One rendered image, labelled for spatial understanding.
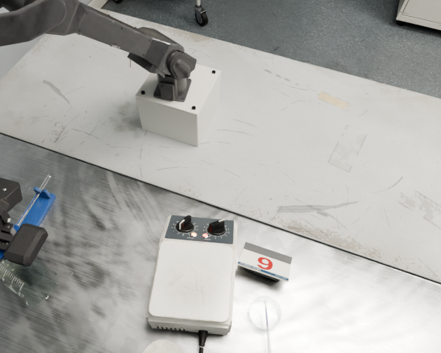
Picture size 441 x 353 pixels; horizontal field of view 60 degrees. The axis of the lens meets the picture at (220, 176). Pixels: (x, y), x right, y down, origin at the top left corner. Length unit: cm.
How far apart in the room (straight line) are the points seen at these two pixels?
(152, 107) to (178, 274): 35
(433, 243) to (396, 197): 11
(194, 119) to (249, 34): 189
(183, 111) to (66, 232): 32
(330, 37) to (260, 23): 46
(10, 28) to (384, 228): 69
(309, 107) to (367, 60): 170
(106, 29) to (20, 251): 35
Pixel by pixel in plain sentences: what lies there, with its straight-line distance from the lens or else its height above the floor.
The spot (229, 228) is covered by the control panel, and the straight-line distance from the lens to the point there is 69.
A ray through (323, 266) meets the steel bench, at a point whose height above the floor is 90.
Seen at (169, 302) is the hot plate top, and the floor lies 99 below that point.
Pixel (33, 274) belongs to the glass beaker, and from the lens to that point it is 70.
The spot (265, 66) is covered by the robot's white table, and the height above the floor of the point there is 90.
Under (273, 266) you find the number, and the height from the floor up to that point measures 92.
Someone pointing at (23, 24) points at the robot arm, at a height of 130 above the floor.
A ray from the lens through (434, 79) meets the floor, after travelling 269.
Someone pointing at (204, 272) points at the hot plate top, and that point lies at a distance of 61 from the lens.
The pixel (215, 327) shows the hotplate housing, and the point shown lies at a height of 96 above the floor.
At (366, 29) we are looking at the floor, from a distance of 288.
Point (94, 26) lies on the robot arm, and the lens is 58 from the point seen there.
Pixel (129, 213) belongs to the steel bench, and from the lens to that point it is 76.
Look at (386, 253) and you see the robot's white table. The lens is 79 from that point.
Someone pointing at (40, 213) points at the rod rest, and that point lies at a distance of 80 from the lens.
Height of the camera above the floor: 157
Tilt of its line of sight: 57 degrees down
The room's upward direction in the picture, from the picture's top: 3 degrees clockwise
